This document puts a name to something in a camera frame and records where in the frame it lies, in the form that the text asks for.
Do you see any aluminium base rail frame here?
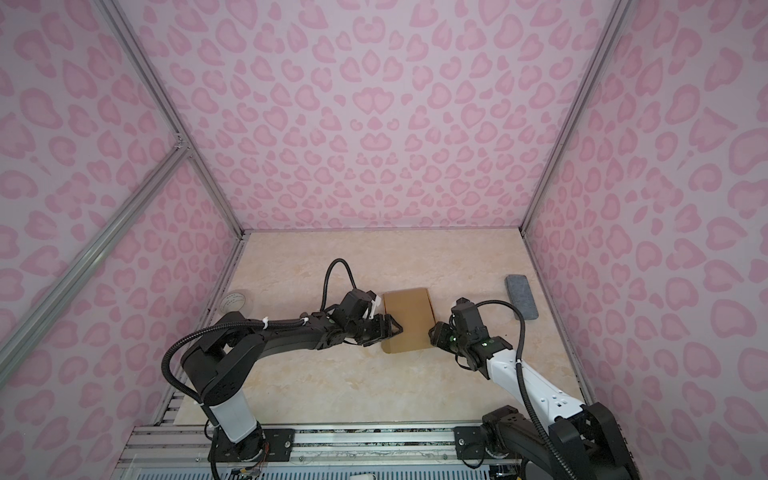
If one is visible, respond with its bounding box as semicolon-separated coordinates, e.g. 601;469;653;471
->
117;421;520;479

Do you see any clear tape roll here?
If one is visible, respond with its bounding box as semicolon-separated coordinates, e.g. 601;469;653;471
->
218;290;253;318

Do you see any left corner aluminium post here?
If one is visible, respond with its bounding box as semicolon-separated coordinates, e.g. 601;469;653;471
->
94;0;246;239

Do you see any corner aluminium post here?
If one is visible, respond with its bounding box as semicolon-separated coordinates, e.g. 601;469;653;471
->
94;0;246;239
519;0;637;238

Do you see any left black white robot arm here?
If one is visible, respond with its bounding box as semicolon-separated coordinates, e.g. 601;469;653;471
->
175;289;404;445

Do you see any left diagonal aluminium strut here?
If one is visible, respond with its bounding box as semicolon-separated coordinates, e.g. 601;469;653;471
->
1;141;189;385

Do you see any right corner aluminium post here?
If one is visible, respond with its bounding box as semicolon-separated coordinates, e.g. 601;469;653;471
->
519;0;637;238

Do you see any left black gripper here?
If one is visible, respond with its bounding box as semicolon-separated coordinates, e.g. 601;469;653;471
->
347;312;406;346

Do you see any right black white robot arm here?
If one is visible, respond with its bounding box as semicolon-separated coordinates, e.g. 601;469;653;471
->
429;298;640;479

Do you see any brown cardboard box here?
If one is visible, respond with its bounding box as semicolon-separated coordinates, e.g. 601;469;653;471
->
382;288;436;354

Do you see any left black corrugated cable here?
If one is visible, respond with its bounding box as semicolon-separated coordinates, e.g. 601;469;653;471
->
160;257;358;404

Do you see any grey felt case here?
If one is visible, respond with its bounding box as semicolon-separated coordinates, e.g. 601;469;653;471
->
505;274;539;321

